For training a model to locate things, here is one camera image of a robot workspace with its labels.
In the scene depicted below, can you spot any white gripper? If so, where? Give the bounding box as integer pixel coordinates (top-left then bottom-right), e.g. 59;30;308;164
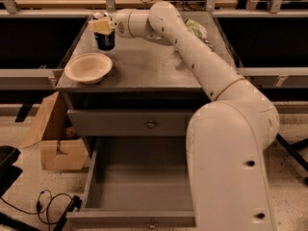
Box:
89;9;153;39

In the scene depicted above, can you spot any closed grey top drawer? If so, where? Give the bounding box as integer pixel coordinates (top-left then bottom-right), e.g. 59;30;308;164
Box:
67;110;193;137

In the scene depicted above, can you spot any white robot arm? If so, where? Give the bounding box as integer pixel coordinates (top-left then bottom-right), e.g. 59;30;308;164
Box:
90;2;280;231

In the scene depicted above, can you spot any black chair base leg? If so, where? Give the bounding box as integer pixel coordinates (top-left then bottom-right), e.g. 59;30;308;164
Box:
276;135;308;172

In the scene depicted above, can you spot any green chip bag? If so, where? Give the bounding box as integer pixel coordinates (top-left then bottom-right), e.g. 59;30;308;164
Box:
185;18;213;48

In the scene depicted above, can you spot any open grey middle drawer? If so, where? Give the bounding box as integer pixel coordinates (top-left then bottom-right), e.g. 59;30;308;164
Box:
67;137;195;229

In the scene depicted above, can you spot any black cable on floor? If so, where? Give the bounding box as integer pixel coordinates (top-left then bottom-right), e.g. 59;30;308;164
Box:
0;190;76;226

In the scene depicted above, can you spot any grey drawer cabinet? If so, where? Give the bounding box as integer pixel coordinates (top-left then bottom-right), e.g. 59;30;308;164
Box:
55;11;245;159

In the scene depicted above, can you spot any white paper bowl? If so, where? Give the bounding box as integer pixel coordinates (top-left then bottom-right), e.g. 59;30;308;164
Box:
64;53;113;84

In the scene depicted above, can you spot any brown cardboard box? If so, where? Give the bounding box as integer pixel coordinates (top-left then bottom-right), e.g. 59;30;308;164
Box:
21;91;89;171

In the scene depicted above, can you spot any blue pepsi can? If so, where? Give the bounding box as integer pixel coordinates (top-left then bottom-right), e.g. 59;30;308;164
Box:
91;12;116;52

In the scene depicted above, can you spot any black bin at left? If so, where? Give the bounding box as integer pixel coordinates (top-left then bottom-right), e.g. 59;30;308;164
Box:
0;145;22;197

